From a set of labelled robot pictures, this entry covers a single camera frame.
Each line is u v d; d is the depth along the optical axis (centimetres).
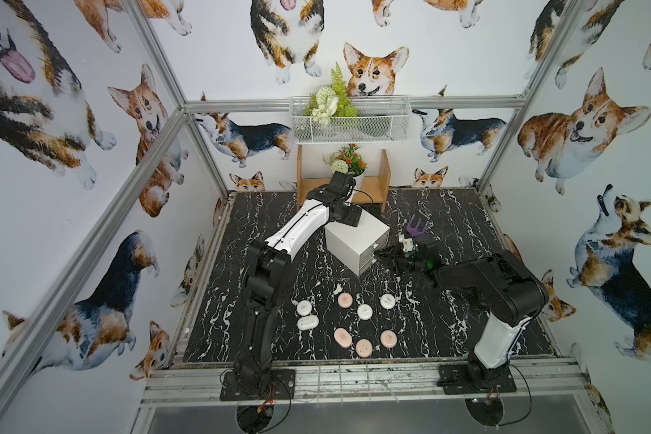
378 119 93
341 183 75
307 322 84
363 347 78
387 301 88
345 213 84
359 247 86
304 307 87
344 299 88
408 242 90
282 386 74
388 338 80
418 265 80
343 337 80
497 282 51
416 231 108
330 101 79
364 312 86
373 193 112
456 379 74
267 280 54
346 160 101
